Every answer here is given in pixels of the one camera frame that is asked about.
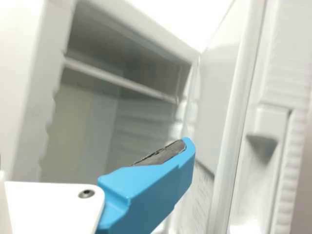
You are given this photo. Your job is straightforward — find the white incubator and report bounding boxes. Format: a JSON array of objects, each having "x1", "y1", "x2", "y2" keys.
[{"x1": 0, "y1": 0, "x2": 203, "y2": 186}]

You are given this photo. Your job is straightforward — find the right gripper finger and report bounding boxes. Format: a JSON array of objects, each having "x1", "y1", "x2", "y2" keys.
[{"x1": 96, "y1": 136, "x2": 196, "y2": 234}]

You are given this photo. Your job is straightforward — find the incubator door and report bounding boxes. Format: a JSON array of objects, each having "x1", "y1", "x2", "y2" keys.
[{"x1": 177, "y1": 0, "x2": 312, "y2": 234}]

